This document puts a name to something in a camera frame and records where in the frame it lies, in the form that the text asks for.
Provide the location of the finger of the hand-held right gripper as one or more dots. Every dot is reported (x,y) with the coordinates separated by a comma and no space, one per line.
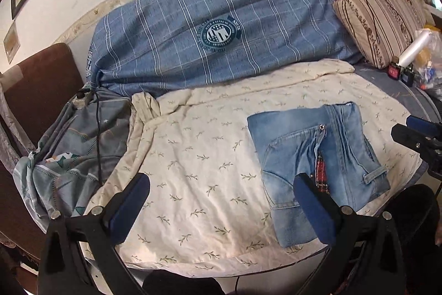
(423,125)
(412,139)

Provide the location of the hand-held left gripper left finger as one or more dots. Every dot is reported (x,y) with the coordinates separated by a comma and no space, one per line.
(129,205)

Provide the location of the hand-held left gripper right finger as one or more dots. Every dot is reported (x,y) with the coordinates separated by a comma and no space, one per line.
(316,208)

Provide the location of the blue denim pants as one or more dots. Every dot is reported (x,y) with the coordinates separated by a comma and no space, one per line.
(293,143)

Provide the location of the small dark bottles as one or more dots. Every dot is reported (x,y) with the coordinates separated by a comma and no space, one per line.
(407,76)

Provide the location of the clear plastic bag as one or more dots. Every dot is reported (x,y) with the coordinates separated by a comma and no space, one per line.
(430,73)

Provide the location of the grey printed bed sheet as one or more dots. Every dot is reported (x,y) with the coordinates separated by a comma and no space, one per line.
(386,87)

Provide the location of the cream leaf-print bed sheet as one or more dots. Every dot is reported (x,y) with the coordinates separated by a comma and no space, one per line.
(193,177)

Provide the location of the white plastic roll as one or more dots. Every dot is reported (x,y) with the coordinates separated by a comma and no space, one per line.
(414,48)

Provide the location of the crumpled grey printed cloth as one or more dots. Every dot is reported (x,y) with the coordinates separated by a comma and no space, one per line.
(62,150)

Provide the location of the person's left leg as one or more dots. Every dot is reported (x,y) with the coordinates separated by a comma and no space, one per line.
(183,283)

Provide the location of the brown striped pillow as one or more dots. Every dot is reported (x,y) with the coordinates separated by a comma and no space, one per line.
(380,22)

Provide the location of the brown headboard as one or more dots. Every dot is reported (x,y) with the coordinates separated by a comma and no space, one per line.
(38,91)

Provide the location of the silvery grey cloth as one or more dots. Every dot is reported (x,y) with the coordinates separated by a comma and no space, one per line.
(8,122)

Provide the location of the blue plaid duvet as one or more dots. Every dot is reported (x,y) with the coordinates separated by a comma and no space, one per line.
(155,39)

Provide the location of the small wall card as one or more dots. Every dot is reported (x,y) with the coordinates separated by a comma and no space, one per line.
(11,42)

